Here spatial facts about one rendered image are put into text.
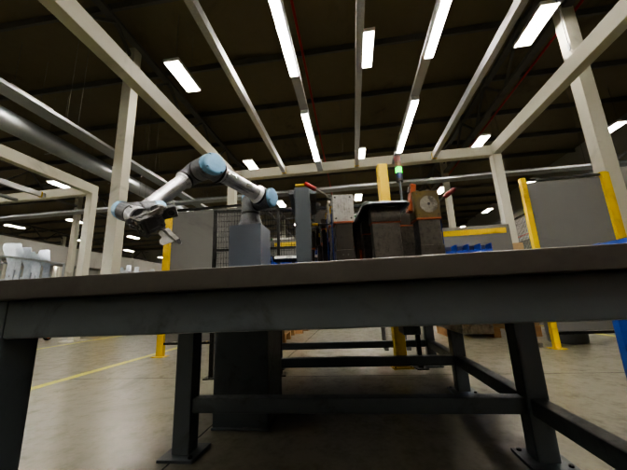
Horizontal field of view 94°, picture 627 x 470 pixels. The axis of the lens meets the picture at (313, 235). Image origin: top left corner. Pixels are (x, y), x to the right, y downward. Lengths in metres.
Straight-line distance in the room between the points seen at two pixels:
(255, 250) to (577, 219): 3.89
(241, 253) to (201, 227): 2.63
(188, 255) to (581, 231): 4.92
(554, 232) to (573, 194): 0.54
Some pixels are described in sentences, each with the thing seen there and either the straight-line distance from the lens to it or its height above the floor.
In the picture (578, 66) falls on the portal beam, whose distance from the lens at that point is 5.25.
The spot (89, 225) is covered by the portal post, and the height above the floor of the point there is 2.51.
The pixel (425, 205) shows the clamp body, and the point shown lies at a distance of 1.31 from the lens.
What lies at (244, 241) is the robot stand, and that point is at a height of 0.99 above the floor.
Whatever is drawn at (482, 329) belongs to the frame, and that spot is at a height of 0.51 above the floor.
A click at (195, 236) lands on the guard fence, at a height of 1.57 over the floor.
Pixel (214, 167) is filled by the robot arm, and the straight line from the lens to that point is 1.58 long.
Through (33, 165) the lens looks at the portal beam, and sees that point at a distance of 7.82.
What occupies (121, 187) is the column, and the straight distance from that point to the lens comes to 9.67.
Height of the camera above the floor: 0.63
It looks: 13 degrees up
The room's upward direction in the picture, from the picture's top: 2 degrees counter-clockwise
